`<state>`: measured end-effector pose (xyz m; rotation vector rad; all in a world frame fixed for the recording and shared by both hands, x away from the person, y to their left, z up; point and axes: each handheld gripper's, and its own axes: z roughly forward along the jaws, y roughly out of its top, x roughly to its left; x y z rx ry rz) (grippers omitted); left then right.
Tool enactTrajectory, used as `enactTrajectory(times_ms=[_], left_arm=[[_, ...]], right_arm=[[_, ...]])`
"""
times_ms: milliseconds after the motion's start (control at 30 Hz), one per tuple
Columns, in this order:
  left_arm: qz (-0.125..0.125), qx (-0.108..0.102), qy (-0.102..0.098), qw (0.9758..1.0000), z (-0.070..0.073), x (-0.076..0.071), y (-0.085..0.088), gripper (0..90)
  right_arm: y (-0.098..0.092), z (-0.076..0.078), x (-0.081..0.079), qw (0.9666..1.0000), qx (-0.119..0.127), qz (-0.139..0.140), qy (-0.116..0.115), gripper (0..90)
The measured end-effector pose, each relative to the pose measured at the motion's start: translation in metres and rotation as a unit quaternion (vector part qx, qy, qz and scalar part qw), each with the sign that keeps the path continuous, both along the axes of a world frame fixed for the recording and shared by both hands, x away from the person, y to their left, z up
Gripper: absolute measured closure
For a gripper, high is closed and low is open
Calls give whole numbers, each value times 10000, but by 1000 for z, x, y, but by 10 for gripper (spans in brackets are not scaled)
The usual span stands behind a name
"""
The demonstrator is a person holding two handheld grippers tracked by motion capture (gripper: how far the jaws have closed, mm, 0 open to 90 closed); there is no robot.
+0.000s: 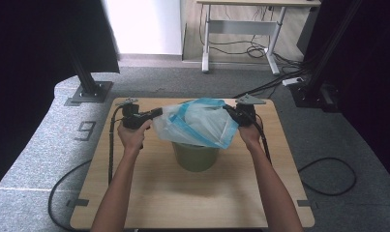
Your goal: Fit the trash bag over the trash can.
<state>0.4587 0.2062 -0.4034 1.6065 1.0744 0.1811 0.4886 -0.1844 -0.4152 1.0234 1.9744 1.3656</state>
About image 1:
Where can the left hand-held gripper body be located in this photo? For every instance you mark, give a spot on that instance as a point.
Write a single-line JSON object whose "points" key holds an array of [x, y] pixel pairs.
{"points": [[131, 119]]}

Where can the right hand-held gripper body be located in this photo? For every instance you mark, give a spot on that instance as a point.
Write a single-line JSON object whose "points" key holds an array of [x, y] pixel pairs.
{"points": [[247, 114]]}

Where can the white blue-edged plastic bag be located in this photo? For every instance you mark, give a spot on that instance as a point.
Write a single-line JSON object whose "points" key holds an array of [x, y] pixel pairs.
{"points": [[199, 124]]}

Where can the green plastic bin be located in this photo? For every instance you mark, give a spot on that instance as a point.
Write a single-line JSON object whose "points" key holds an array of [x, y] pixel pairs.
{"points": [[195, 159]]}

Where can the person's left hand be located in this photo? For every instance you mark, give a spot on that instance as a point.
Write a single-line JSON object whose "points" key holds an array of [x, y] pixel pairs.
{"points": [[131, 138]]}

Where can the person's right hand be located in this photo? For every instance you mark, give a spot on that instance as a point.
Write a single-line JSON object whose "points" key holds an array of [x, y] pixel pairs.
{"points": [[250, 137]]}

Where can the black metal stand grey base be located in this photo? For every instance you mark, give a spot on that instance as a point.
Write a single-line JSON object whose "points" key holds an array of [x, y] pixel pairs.
{"points": [[87, 87]]}

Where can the white power strip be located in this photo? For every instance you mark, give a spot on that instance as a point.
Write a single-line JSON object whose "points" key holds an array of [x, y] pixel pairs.
{"points": [[292, 81]]}

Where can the white-legged wooden desk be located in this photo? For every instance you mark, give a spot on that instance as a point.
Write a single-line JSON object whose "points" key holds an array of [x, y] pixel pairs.
{"points": [[244, 27]]}

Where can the black curtain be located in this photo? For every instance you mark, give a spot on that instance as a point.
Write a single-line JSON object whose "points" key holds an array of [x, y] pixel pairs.
{"points": [[28, 64], [370, 64]]}

